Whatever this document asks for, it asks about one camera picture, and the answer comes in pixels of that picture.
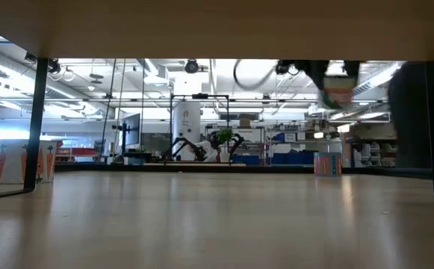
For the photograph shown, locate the black ceiling spotlight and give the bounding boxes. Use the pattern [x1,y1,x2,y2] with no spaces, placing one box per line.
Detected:
[47,58,62,75]

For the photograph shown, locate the round black ceiling fixture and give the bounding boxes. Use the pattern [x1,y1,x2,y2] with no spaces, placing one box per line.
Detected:
[184,59,200,75]

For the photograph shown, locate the black ceiling camera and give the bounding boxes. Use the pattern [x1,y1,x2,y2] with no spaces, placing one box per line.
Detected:
[275,59,297,75]

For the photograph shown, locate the white sign board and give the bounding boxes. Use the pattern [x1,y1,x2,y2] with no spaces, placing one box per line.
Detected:
[233,129,264,143]

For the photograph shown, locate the monitor on stand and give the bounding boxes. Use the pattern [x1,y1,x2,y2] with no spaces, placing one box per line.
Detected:
[111,113,142,164]

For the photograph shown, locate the white carrot-print box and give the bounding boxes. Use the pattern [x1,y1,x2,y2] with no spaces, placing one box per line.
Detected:
[0,138,58,185]

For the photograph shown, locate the grey bin shelving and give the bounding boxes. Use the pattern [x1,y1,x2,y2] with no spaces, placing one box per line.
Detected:
[345,136,397,168]

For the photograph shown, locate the potted green plant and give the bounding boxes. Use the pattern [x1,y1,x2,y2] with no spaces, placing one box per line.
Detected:
[215,128,235,164]

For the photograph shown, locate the black station frame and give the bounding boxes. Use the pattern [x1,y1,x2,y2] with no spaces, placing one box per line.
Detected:
[169,93,231,164]

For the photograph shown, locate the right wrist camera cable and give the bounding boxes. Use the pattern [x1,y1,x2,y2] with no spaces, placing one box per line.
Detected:
[232,59,279,92]

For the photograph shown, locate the corn label can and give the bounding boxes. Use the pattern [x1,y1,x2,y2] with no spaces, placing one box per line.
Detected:
[313,151,343,177]

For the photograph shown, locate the red storage bins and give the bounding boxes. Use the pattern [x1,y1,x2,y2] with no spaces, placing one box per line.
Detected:
[55,146,98,158]

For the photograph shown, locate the white cylindrical column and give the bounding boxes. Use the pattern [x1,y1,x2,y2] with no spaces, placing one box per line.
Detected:
[172,101,202,161]

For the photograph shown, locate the blue storage bin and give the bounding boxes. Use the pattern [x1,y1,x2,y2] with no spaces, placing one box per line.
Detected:
[232,154,261,166]
[270,150,315,166]

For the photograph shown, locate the metal storage rack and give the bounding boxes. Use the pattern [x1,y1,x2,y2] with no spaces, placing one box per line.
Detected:
[265,125,344,167]

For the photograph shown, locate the wooden shelf with black legs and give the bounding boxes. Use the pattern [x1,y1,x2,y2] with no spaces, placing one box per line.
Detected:
[0,0,434,202]

